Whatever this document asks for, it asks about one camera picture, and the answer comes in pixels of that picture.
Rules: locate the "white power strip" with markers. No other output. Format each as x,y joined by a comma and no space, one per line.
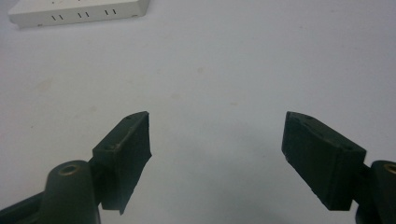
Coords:
77,12

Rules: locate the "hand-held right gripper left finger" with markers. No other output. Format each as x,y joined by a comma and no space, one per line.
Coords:
124,161

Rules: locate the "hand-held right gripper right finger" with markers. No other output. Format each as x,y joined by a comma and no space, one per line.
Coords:
323,168

